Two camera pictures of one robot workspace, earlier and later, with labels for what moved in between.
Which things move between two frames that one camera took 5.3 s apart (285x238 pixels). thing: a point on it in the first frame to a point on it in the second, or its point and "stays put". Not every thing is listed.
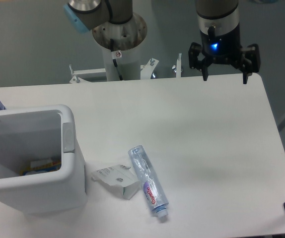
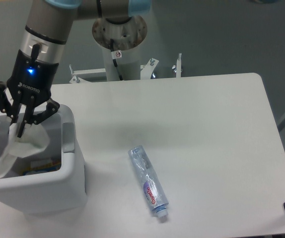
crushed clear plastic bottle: [153, 190] stays put
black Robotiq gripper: [225, 48] to [30, 79]
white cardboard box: [120, 175] to [31, 141]
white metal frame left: [75, 79] stays put
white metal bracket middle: [147, 70] stays put
